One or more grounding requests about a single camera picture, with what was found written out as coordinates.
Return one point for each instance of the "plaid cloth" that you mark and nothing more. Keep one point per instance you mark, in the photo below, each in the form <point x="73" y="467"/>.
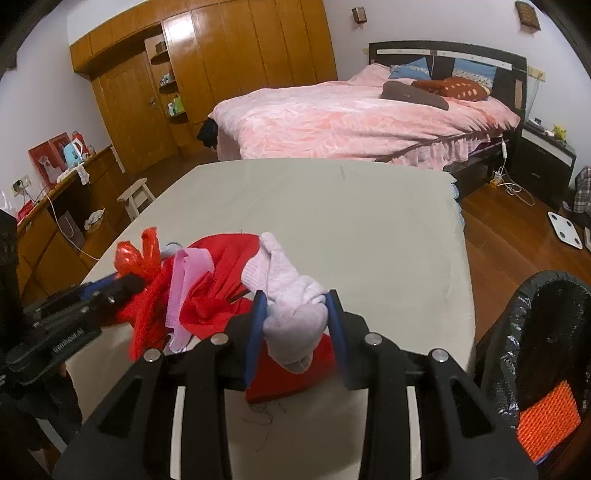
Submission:
<point x="584" y="189"/>

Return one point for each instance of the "red felt cloth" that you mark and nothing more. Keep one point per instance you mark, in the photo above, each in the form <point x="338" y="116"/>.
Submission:
<point x="268" y="383"/>

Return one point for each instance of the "pink paper sheet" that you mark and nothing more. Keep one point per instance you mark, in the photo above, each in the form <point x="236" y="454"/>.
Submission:
<point x="187" y="277"/>

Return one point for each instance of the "beige tablecloth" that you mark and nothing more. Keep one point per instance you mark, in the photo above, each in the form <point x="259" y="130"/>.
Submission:
<point x="323" y="221"/>

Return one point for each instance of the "small wall lamp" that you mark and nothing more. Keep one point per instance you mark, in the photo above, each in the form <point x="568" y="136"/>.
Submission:
<point x="359" y="14"/>

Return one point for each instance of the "pink bed blanket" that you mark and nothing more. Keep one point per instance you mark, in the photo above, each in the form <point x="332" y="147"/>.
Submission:
<point x="323" y="120"/>

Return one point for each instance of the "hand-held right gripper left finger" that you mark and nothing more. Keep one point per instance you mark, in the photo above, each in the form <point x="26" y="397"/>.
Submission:
<point x="256" y="323"/>

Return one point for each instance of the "red plastic bag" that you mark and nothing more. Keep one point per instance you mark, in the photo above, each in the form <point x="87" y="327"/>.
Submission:
<point x="138" y="254"/>

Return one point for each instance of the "yellow plush toy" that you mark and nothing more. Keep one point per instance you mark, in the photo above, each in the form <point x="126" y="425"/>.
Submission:
<point x="559" y="131"/>

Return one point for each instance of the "light blue kettle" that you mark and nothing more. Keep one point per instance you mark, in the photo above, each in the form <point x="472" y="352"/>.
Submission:
<point x="74" y="154"/>

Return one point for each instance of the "orange foam net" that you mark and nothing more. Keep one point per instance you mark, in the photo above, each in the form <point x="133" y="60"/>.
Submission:
<point x="549" y="415"/>

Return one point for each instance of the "black-bagged waste bin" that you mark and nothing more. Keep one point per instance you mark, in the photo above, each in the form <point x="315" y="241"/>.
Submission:
<point x="554" y="314"/>

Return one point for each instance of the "brown cushion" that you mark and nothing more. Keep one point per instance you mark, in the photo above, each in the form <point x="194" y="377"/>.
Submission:
<point x="411" y="94"/>

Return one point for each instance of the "small wooden stool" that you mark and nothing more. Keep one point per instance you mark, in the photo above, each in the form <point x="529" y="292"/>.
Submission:
<point x="134" y="194"/>

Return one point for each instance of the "red picture frame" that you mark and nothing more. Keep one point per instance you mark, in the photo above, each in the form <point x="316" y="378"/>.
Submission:
<point x="44" y="161"/>

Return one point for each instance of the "yellow power strip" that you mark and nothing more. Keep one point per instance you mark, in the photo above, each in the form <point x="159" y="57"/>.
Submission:
<point x="496" y="180"/>

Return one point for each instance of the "wall socket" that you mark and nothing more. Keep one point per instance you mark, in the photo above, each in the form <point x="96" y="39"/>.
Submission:
<point x="535" y="72"/>

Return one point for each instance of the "light blue quilted cloth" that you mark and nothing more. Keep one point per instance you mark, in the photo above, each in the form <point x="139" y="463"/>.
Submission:
<point x="455" y="203"/>

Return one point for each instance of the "white sock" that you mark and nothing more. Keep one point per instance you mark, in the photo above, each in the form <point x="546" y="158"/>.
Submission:
<point x="286" y="295"/>

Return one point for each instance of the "blue pillow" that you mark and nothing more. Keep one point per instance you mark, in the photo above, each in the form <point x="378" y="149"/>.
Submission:
<point x="475" y="69"/>
<point x="411" y="69"/>

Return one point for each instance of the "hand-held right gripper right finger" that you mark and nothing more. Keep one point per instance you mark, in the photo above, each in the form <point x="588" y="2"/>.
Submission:
<point x="336" y="323"/>

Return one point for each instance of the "wooden sideboard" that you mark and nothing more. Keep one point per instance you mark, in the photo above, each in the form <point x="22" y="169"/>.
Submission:
<point x="60" y="217"/>

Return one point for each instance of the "white body scale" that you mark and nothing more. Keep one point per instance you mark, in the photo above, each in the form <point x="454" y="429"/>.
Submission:
<point x="565" y="228"/>

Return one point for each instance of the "wooden wardrobe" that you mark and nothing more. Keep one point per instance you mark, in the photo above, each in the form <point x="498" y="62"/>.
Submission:
<point x="258" y="46"/>

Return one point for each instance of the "red mesh bag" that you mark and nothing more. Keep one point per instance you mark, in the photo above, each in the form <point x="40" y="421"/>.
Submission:
<point x="147" y="314"/>

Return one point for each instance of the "black cloth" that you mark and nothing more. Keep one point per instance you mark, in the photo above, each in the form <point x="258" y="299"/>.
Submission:
<point x="208" y="134"/>

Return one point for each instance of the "green bottle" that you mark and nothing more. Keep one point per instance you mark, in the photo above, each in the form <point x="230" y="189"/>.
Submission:
<point x="175" y="106"/>

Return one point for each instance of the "dark nightstand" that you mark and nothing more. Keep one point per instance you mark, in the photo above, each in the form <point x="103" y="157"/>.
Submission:
<point x="540" y="166"/>

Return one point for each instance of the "brown dotted pillow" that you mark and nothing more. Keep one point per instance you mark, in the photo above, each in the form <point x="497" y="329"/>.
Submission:
<point x="457" y="88"/>

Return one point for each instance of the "large wall lamp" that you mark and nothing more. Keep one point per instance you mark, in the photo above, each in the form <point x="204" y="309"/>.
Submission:
<point x="527" y="14"/>

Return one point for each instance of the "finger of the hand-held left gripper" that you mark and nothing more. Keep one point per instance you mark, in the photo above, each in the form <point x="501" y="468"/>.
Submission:
<point x="99" y="286"/>
<point x="127" y="286"/>

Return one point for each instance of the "dark wooden bed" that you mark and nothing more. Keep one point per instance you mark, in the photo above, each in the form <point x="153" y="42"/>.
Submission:
<point x="443" y="62"/>

